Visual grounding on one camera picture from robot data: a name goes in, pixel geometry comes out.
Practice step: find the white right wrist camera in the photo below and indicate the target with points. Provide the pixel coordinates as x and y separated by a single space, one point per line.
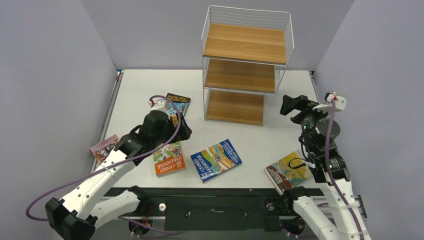
332 101

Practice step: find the orange 78-storey treehouse book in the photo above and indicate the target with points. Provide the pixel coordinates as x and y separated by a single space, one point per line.
169 160

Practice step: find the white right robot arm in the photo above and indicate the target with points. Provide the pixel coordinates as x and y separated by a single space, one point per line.
329 170

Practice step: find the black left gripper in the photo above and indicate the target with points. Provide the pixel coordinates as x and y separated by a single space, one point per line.
184 131

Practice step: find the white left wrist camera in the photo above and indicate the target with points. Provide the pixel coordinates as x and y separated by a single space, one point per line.
158 104

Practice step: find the aluminium frame rail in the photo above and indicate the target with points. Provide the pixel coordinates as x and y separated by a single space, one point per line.
218 209

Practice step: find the blue 91-storey treehouse book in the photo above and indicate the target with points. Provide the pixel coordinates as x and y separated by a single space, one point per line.
215 160

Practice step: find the pink book at table edge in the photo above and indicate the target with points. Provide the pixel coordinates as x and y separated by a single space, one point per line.
103 149

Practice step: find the yellow Brideshead Revisited book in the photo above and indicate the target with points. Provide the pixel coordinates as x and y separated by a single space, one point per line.
288 172

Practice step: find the white wire wooden shelf rack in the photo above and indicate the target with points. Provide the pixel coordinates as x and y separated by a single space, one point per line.
245 53

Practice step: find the black 169-storey treehouse book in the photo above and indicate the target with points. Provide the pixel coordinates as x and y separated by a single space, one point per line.
181 104

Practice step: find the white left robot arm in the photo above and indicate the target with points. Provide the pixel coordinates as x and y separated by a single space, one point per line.
79 213

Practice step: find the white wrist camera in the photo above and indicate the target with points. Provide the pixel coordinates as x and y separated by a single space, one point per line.
332 101
158 104

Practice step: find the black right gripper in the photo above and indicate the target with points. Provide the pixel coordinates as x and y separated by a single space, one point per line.
299 108

